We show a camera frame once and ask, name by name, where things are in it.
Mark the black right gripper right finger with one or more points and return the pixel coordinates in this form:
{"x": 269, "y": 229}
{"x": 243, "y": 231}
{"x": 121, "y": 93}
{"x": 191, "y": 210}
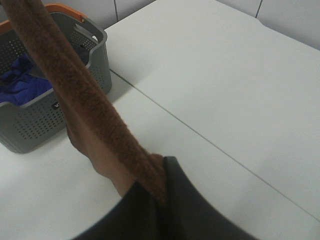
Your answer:
{"x": 190, "y": 216}

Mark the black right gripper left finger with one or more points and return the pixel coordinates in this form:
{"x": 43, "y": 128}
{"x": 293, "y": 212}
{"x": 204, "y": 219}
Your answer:
{"x": 137, "y": 216}

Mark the brown towel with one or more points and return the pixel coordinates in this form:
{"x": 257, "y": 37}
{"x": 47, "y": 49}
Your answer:
{"x": 94, "y": 127}

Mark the grey perforated plastic basket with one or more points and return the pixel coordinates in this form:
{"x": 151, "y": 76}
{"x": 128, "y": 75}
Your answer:
{"x": 24, "y": 128}

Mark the blue cloth in basket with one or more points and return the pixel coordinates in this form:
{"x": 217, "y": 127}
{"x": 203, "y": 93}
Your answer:
{"x": 18, "y": 86}

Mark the orange basket handle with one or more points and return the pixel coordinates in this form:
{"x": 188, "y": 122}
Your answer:
{"x": 6, "y": 25}

